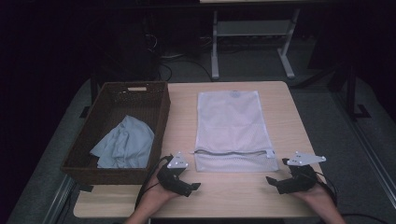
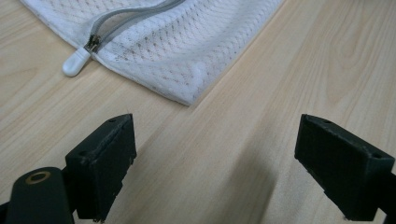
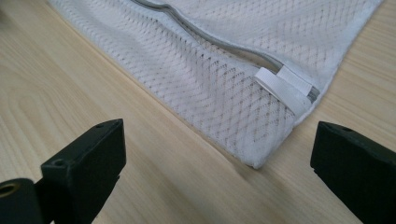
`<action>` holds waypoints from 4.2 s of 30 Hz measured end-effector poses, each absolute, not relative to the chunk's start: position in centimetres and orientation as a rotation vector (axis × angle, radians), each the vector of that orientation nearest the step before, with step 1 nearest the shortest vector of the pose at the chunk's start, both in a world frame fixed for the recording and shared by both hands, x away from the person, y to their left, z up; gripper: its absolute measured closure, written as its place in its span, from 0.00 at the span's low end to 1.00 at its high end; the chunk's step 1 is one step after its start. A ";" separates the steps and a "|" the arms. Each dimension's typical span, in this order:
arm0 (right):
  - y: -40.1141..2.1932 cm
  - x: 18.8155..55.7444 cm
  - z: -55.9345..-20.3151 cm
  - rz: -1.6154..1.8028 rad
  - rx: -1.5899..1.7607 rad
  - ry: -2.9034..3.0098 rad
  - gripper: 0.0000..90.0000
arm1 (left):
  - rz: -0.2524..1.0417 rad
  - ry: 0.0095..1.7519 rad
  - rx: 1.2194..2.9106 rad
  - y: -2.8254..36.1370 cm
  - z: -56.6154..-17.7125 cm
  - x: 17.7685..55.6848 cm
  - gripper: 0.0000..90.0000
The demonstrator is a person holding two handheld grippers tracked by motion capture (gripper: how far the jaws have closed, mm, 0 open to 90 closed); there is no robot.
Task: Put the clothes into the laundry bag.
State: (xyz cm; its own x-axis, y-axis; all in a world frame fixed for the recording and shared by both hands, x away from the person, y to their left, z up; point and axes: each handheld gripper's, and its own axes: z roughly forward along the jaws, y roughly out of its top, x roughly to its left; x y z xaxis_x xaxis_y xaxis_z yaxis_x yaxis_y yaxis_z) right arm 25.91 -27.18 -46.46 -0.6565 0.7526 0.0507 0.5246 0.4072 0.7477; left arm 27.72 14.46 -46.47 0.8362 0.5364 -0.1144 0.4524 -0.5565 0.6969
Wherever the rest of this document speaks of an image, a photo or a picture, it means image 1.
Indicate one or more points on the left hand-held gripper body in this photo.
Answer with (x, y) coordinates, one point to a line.
(169, 177)

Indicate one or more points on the brown wicker basket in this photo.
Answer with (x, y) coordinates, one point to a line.
(124, 102)

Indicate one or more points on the person's left hand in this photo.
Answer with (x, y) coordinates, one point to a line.
(157, 197)

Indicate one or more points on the metal floor rail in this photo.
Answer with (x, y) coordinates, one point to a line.
(60, 199)
(373, 161)

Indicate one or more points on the white metal table frame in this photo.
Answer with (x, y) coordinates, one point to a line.
(214, 46)

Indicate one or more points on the person's right hand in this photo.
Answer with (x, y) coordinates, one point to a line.
(317, 196)

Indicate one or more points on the light blue garment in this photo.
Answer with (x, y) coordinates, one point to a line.
(124, 146)

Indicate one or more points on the white mesh laundry bag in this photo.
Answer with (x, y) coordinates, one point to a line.
(230, 124)

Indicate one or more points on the black metal stand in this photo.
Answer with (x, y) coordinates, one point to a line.
(351, 93)

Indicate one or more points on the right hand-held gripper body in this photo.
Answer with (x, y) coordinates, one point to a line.
(303, 177)

